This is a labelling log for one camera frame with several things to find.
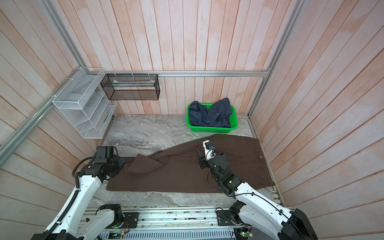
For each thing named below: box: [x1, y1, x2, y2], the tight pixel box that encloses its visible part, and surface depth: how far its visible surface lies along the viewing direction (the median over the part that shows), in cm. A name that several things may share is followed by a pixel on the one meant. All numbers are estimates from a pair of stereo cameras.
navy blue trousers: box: [188, 97, 232, 128], surface depth 112 cm
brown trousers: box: [107, 134, 275, 193], surface depth 92 cm
